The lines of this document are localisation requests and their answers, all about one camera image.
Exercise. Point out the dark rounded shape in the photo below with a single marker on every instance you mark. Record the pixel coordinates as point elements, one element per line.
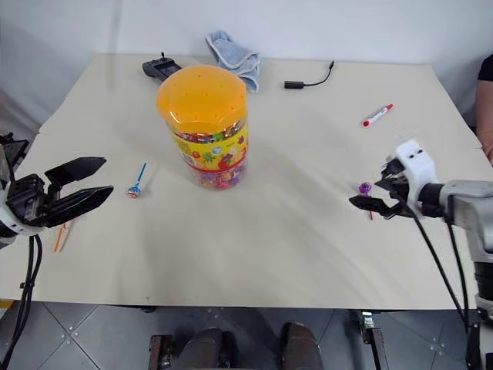
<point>300,347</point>

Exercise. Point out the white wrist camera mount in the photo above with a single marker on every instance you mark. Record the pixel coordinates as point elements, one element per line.
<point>418,165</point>
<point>15,228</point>

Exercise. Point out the light blue towel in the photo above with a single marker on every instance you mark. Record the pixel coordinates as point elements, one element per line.
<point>237,58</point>

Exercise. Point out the person in black shirt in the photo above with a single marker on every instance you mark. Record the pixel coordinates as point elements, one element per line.
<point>484,100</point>

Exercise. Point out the purple wrapped lollipop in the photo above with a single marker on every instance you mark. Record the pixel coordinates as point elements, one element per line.
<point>364,188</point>

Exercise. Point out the blue stick lollipop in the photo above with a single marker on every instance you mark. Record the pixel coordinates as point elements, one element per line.
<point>134,190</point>

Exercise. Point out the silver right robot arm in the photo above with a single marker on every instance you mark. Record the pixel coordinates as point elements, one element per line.
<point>462,200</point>

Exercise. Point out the orange perforated jar lid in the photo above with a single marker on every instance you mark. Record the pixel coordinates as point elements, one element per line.
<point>200,92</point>

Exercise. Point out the rusty metal table bracket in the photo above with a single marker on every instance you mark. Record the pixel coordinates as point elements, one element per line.
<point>373,339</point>
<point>159,352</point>

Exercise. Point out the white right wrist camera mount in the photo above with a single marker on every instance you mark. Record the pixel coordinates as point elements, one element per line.
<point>418,165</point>

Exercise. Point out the black stand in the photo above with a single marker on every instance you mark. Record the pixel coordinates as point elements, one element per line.
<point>11,152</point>

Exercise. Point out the clear plastic lollipop jar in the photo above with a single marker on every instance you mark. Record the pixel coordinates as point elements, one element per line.
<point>215,158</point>

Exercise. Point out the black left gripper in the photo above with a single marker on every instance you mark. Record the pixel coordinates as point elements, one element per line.
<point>27,200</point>

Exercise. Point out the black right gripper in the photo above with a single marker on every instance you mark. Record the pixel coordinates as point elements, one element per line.
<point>398,185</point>

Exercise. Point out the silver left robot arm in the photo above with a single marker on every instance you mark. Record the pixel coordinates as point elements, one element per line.
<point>3,236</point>

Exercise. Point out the black remote controller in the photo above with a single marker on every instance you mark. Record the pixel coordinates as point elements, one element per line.
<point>159,69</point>

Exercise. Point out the orange stick lollipop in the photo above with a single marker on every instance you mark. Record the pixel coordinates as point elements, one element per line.
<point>61,237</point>

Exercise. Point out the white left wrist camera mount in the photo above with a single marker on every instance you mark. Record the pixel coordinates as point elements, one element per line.
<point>15,228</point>

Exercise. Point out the red and white marker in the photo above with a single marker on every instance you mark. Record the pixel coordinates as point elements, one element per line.
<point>378,115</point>

